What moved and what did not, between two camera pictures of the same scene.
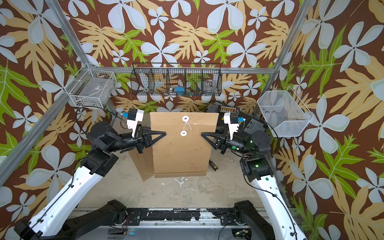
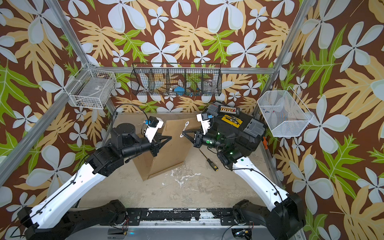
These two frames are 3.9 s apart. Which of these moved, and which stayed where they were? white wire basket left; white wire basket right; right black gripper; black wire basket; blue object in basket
Moved: right black gripper
Stayed: black wire basket; white wire basket left; blue object in basket; white wire basket right
